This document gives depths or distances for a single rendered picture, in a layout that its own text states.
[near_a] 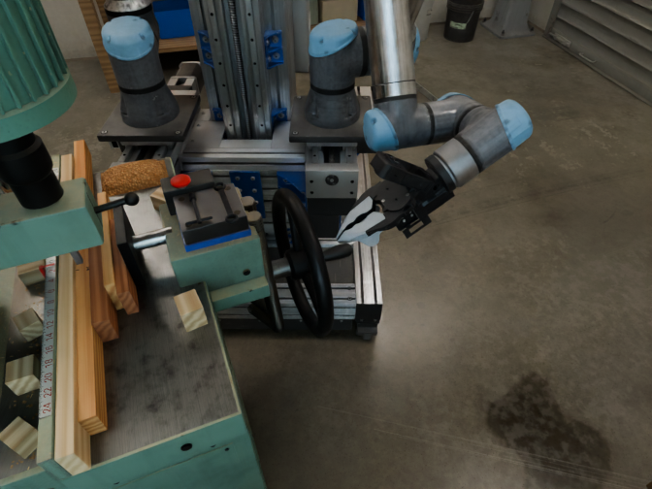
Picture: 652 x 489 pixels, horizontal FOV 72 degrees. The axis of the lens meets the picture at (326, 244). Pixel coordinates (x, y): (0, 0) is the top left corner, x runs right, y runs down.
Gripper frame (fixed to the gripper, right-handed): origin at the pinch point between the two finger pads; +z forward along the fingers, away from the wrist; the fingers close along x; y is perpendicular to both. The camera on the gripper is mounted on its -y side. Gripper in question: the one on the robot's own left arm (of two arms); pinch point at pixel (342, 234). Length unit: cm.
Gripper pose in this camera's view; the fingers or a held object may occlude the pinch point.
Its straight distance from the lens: 77.0
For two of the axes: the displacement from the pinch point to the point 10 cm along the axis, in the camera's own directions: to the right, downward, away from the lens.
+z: -8.1, 5.8, 1.3
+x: -3.7, -6.6, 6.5
